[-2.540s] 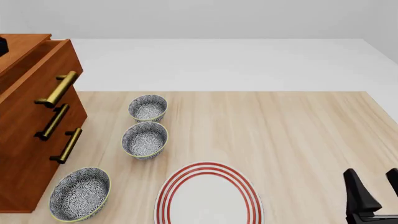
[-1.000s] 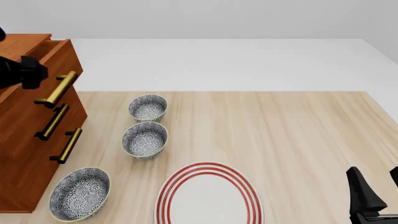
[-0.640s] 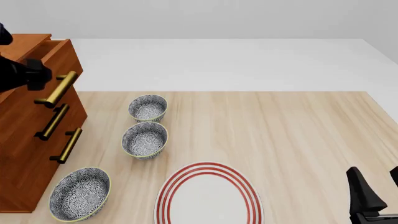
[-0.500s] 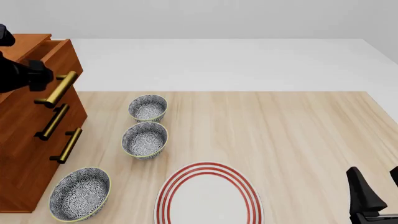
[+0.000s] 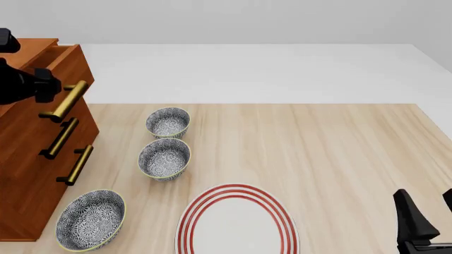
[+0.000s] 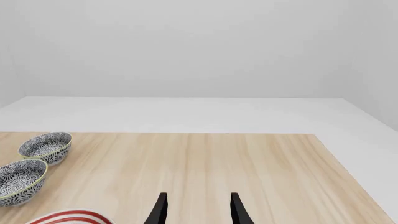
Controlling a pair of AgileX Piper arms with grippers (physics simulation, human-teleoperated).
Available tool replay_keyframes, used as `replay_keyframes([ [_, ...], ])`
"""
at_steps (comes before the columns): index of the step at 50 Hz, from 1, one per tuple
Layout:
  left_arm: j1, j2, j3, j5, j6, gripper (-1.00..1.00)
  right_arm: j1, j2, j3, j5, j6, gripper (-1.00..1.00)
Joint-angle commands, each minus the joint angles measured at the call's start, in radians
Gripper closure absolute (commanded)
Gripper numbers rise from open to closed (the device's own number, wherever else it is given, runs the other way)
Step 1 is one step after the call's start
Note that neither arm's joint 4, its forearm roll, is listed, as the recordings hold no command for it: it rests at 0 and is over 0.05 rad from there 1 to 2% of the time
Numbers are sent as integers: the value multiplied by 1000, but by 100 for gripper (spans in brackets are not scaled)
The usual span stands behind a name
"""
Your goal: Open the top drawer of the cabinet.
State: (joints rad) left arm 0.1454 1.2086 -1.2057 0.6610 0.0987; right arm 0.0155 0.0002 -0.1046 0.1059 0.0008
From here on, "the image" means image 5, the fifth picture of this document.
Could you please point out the wooden cabinet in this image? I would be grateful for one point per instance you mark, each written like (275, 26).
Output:
(21, 201)

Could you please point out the wooden cabinet drawer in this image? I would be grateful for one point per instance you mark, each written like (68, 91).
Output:
(80, 66)
(49, 197)
(53, 132)

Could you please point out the white plate with red rings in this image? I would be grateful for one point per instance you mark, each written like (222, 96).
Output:
(238, 225)

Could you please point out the black white patterned bowl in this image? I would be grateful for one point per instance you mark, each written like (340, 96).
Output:
(167, 123)
(164, 160)
(90, 219)

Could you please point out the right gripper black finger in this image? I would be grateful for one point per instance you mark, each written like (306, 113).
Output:
(448, 198)
(411, 219)

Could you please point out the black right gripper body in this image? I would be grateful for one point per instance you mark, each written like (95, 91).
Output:
(423, 248)

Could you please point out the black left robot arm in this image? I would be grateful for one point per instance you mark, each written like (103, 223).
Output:
(12, 84)

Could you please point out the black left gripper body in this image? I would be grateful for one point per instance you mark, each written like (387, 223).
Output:
(46, 84)

